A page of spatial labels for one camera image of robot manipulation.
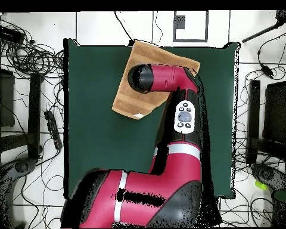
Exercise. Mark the tan terry towel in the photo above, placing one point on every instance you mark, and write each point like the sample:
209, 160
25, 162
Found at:
133, 102

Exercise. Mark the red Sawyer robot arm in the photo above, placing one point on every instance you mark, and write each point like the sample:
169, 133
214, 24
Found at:
145, 188

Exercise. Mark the black flat device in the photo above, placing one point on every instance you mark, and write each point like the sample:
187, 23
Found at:
217, 214

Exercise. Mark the dark flat panel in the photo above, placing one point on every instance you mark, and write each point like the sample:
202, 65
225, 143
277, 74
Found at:
276, 112
6, 100

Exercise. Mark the dark green table cloth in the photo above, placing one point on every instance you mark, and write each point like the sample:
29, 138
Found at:
97, 143

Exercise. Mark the black power strip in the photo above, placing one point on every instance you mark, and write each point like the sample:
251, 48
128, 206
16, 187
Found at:
53, 130

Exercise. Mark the black L-shaped stand foot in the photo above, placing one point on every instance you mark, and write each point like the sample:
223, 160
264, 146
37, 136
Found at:
253, 119
34, 114

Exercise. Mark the small grey square plate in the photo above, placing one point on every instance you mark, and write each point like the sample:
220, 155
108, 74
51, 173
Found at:
179, 22

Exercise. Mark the yellow-green ball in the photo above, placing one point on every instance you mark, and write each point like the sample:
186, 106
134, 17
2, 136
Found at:
261, 185

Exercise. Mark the black power adapter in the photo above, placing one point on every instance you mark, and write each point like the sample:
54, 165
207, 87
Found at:
267, 70

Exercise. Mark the black rod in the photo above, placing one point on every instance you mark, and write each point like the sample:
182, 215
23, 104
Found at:
259, 33

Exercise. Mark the black electronics box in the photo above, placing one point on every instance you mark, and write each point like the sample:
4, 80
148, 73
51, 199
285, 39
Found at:
8, 34

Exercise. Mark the grey square floor frame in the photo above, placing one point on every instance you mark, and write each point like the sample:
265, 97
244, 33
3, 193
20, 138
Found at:
206, 26

